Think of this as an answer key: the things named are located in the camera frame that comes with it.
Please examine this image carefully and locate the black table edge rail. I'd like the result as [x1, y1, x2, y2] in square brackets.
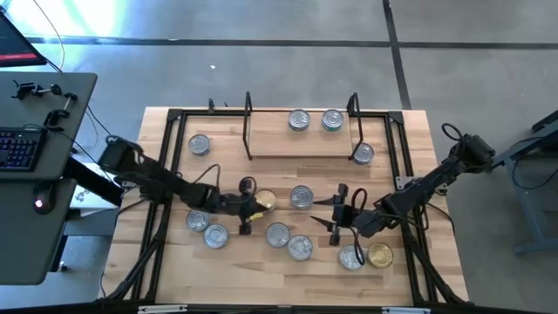
[0, 299, 558, 314]

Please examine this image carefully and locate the black stand cable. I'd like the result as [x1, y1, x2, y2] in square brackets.
[509, 130, 558, 191]

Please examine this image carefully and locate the white printed sheet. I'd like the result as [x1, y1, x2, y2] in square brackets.
[68, 163, 126, 211]

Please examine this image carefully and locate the black aluminium table frame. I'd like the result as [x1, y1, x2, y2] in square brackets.
[102, 106, 470, 306]

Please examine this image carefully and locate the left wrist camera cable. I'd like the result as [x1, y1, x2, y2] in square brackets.
[191, 163, 223, 197]

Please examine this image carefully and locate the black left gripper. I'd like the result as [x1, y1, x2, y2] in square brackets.
[217, 177, 275, 236]

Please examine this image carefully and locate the dark computer monitor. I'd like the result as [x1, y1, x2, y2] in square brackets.
[0, 9, 48, 69]

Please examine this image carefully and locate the wooden shelf with black legs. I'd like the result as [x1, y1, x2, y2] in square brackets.
[243, 90, 366, 162]

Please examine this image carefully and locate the blue-grey metal stand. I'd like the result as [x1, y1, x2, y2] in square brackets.
[479, 108, 558, 258]

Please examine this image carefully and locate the silver metal bracket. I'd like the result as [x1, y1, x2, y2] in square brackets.
[137, 304, 188, 314]
[381, 306, 432, 314]

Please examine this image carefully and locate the black desk cable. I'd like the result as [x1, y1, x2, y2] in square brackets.
[85, 104, 114, 145]

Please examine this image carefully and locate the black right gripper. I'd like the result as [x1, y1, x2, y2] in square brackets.
[309, 182, 357, 246]

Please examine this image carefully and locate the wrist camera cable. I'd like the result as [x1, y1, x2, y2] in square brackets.
[350, 187, 371, 267]
[191, 163, 223, 197]

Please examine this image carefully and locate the black keyboard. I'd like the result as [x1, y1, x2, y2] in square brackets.
[0, 126, 48, 172]

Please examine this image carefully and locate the silver-lid tin can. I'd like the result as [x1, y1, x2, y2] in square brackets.
[338, 243, 365, 271]
[321, 108, 345, 133]
[203, 223, 229, 250]
[287, 108, 311, 133]

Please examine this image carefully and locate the black cable bundle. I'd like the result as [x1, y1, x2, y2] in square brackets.
[403, 208, 466, 304]
[104, 208, 171, 302]

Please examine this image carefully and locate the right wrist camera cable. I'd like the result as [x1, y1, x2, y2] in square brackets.
[350, 187, 371, 267]

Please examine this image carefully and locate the gold-lid tin can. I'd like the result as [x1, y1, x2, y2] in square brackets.
[367, 242, 394, 270]
[255, 188, 279, 213]

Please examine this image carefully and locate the green-label silver-lid can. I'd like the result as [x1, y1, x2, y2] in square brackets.
[186, 208, 212, 233]
[287, 234, 314, 262]

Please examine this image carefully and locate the thin yellow cable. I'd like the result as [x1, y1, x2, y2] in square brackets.
[32, 0, 67, 72]

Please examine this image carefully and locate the black computer mouse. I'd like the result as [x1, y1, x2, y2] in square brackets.
[31, 181, 57, 216]

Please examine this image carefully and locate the black slanted support bar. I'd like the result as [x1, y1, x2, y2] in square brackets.
[63, 156, 126, 208]

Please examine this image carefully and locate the blue-label silver-lid can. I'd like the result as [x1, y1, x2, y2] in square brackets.
[187, 133, 211, 156]
[351, 142, 375, 166]
[265, 222, 291, 249]
[289, 184, 315, 210]

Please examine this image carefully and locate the black desk clamp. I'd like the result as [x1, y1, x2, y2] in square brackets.
[11, 79, 63, 101]
[42, 91, 79, 133]

